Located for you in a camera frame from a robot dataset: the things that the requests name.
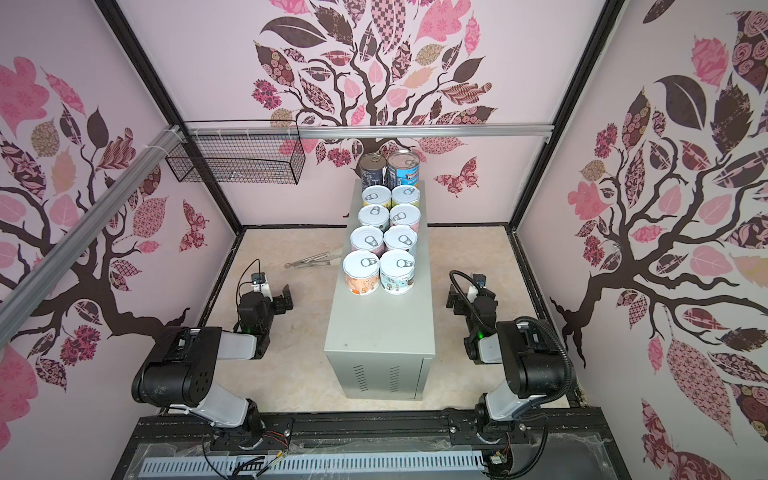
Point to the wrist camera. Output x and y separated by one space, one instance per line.
259 284
477 284

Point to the metal tongs cream tips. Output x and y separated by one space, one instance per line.
326 258

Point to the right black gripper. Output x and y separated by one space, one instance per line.
462 302

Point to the grey metal cabinet counter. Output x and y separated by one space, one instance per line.
381 346

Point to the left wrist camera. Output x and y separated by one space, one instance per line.
259 284

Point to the aluminium rail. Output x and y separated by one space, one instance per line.
402 131
23 299

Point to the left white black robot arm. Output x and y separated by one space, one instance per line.
178 373

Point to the pink short can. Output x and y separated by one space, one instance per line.
368 238
405 215

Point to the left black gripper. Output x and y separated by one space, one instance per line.
280 305

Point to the dark navy tall can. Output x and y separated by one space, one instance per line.
371 169

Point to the small yellow can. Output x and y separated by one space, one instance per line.
377 195

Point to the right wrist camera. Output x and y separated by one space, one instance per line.
477 284

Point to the brown short can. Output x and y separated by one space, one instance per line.
361 272

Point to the light teal short can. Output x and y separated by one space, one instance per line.
397 271

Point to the black wire basket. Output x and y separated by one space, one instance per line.
258 151

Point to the aluminium rail back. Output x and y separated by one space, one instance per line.
402 131

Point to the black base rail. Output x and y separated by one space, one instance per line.
559 443

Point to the green short can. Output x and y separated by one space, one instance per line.
406 195

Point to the aluminium rail left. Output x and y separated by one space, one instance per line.
23 299

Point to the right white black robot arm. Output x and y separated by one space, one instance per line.
537 369

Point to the blue chicken noodle soup can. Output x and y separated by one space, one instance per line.
403 168

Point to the white slotted cable duct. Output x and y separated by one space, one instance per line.
310 465

